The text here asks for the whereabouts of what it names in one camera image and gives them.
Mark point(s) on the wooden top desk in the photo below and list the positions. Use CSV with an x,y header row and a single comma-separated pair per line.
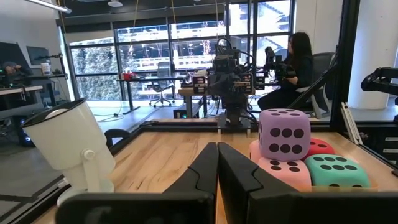
x,y
18,90

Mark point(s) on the small red object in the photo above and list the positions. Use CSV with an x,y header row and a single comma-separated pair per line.
x,y
127,76

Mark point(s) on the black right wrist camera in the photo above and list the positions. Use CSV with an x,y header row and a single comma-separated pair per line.
x,y
224,65

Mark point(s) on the black drawer cabinet with labels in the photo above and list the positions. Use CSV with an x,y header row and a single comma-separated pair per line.
x,y
382,146

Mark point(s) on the wooden workbench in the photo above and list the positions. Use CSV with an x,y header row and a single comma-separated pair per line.
x,y
192,91

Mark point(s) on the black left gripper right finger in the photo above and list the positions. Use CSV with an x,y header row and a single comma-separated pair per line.
x,y
280,208

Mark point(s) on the office chair with white armrests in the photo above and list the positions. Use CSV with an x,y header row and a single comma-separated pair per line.
x,y
323,71

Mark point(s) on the red foam die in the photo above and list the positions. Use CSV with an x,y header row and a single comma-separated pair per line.
x,y
320,146

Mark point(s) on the black computer with blue lights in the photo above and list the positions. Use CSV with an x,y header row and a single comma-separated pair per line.
x,y
26,133

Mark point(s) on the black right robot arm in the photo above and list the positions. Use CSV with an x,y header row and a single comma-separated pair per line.
x,y
233,109

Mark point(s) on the white cylinder container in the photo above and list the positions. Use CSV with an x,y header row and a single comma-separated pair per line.
x,y
68,143

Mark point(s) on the black table clamp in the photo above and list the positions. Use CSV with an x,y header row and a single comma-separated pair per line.
x,y
395,173
117,133

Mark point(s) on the black monitor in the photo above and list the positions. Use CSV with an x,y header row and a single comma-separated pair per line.
x,y
11,53
38,55

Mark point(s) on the black spare robot arm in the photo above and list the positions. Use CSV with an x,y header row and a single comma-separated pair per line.
x,y
379,81

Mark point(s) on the grey office chair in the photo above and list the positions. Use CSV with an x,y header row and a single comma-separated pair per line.
x,y
163,74

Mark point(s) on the green foam die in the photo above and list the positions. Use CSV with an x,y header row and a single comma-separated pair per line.
x,y
339,177

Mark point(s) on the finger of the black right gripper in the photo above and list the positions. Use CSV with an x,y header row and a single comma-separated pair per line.
x,y
214,85
245,85

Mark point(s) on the black computer tower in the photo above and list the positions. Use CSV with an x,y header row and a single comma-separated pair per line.
x,y
185,112

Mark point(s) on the white ball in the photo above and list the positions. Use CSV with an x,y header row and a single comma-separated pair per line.
x,y
56,113

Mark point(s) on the person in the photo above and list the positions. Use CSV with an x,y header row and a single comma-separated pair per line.
x,y
298,77
12,70

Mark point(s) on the orange plastic tray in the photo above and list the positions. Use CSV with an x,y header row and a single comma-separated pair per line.
x,y
374,187

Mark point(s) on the purple foam die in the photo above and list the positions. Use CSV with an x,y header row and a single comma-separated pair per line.
x,y
284,124

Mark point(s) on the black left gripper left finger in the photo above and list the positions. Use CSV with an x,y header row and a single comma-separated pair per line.
x,y
186,205

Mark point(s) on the black desk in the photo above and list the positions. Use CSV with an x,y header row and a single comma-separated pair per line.
x,y
149,79

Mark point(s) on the pink foam die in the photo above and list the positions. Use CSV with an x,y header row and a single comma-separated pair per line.
x,y
298,177
254,152

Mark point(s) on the silver aluminium profile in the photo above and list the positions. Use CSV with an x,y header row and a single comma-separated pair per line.
x,y
351,124

